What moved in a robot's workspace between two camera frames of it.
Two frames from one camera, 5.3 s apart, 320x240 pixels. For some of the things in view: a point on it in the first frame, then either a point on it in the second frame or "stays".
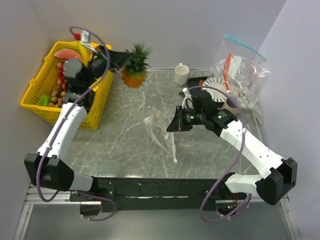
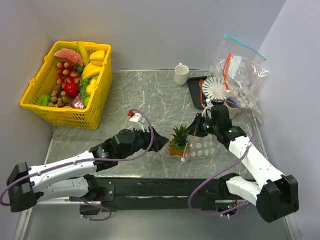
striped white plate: x=218 y=82 stays
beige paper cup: x=231 y=104 stays
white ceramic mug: x=181 y=72 stays
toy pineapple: x=134 y=73 → x=177 y=145
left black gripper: x=118 y=59 → x=159 y=141
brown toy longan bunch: x=57 y=97 stays
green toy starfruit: x=44 y=100 stays
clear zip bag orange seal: x=241 y=79 stays
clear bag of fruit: x=158 y=123 → x=199 y=147
